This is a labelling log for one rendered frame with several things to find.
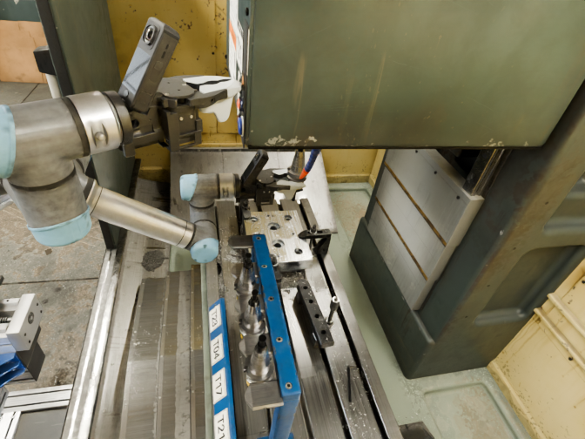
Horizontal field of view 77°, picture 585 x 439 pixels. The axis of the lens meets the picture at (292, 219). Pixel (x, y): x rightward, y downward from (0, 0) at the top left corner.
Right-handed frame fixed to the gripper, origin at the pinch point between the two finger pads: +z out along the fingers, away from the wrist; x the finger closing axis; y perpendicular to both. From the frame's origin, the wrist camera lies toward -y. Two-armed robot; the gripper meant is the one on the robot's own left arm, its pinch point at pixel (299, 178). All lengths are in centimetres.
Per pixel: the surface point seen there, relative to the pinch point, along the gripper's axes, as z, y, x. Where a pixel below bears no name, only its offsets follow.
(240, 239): -19.4, 11.7, 13.4
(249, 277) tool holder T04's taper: -19.4, 6.6, 32.0
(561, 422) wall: 81, 56, 63
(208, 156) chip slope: -25, 49, -97
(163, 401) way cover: -45, 59, 35
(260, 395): -20, 12, 58
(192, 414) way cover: -36, 58, 40
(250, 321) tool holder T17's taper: -20.5, 8.6, 43.1
